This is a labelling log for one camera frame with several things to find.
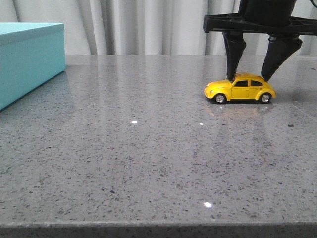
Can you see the yellow toy beetle car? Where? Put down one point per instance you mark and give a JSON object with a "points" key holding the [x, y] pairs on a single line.
{"points": [[245, 86]]}

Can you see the light blue box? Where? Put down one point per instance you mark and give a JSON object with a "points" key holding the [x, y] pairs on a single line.
{"points": [[30, 55]]}

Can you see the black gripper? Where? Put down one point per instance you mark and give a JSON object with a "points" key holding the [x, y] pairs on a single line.
{"points": [[272, 17]]}

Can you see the grey white curtain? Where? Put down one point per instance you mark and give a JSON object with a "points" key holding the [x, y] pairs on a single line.
{"points": [[127, 27]]}

